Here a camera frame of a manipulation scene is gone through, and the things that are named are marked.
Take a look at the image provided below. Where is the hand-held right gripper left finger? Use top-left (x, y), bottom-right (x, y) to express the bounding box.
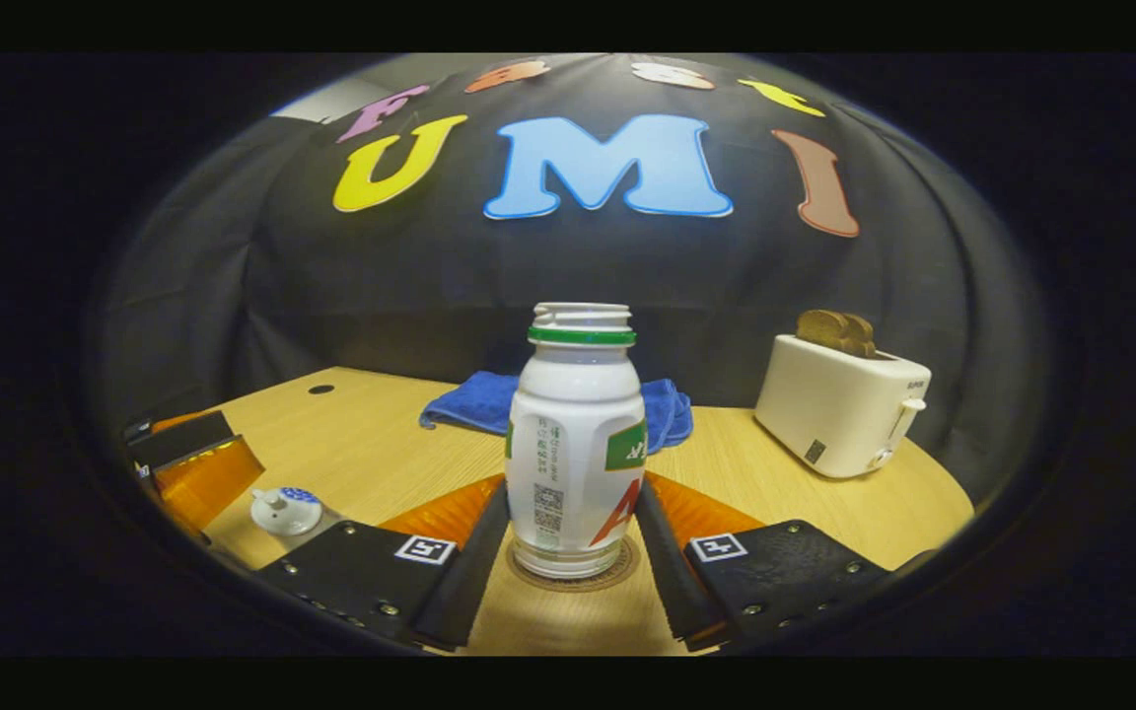
top-left (257, 475), bottom-right (512, 654)

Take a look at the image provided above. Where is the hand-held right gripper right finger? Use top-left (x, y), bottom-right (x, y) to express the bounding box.
top-left (633, 471), bottom-right (892, 654)

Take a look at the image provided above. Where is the round cork coaster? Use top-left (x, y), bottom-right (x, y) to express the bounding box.
top-left (507, 537), bottom-right (640, 593)

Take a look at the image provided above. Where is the white water bottle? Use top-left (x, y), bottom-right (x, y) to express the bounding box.
top-left (505, 303), bottom-right (648, 579)

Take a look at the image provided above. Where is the blue towel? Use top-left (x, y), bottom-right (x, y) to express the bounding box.
top-left (419, 371), bottom-right (694, 455)

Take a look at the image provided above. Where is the white toaster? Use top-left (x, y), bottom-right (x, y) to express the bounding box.
top-left (754, 333), bottom-right (932, 480)

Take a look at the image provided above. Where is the black backdrop cloth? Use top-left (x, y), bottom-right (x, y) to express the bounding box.
top-left (85, 54), bottom-right (1052, 494)

